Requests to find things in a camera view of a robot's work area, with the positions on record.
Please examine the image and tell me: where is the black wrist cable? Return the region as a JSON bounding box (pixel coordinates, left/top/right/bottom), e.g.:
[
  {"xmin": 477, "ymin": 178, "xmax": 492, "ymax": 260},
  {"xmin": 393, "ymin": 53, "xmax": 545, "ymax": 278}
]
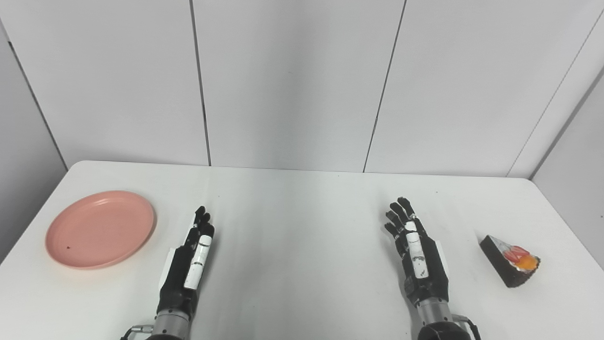
[
  {"xmin": 120, "ymin": 324, "xmax": 154, "ymax": 340},
  {"xmin": 452, "ymin": 314, "xmax": 482, "ymax": 340}
]

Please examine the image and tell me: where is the chocolate cake slice with fruit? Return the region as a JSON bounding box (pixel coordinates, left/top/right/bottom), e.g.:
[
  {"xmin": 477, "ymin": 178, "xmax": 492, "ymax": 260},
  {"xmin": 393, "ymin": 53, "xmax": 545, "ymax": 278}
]
[{"xmin": 480, "ymin": 235, "xmax": 541, "ymax": 289}]

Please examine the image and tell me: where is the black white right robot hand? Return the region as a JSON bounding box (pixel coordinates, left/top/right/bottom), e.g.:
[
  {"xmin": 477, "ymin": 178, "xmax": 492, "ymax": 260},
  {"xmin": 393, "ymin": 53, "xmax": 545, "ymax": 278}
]
[{"xmin": 384, "ymin": 197, "xmax": 450, "ymax": 308}]

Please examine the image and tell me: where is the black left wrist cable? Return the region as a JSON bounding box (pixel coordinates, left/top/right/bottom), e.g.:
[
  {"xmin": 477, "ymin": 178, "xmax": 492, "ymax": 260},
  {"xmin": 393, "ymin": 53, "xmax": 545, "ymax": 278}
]
[{"xmin": 120, "ymin": 324, "xmax": 154, "ymax": 340}]

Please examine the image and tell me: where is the pink round plate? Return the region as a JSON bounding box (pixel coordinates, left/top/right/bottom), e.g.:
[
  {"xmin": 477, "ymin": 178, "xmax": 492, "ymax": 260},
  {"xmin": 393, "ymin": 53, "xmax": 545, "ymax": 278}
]
[{"xmin": 45, "ymin": 190, "xmax": 156, "ymax": 270}]

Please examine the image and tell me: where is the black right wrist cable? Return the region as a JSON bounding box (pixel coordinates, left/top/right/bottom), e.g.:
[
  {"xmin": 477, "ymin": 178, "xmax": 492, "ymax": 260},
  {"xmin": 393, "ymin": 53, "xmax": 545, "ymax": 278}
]
[{"xmin": 452, "ymin": 314, "xmax": 482, "ymax": 340}]

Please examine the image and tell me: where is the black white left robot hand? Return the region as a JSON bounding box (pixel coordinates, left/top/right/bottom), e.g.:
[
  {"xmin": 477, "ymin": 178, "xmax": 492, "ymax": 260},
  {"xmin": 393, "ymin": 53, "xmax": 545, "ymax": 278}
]
[{"xmin": 157, "ymin": 206, "xmax": 216, "ymax": 318}]

